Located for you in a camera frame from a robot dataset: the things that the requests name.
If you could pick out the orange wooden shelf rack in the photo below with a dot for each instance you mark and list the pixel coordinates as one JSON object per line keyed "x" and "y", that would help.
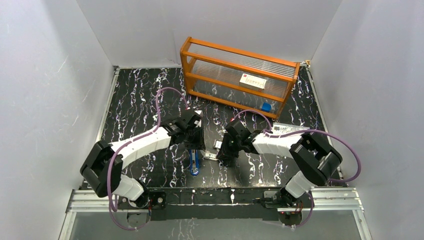
{"x": 212, "y": 71}

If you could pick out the white cardboard box red labels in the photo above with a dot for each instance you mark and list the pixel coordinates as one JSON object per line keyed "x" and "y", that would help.
{"x": 252, "y": 82}

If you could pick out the staple strips tray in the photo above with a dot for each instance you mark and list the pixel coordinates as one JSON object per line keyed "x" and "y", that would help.
{"x": 217, "y": 144}

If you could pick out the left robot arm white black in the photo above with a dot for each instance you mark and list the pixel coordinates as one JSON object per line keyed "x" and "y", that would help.
{"x": 102, "y": 168}

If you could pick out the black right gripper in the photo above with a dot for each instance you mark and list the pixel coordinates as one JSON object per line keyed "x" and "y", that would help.
{"x": 224, "y": 153}

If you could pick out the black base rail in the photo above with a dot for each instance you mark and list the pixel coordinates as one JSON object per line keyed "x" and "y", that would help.
{"x": 222, "y": 203}

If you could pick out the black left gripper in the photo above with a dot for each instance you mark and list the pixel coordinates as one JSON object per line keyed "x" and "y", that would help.
{"x": 193, "y": 144}

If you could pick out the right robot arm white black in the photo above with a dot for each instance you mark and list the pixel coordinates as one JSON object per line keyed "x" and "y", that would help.
{"x": 316, "y": 159}

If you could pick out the small blue box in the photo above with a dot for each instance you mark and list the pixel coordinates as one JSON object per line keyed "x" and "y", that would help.
{"x": 266, "y": 107}

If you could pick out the printed paper sheet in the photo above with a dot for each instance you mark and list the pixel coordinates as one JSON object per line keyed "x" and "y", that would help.
{"x": 282, "y": 128}

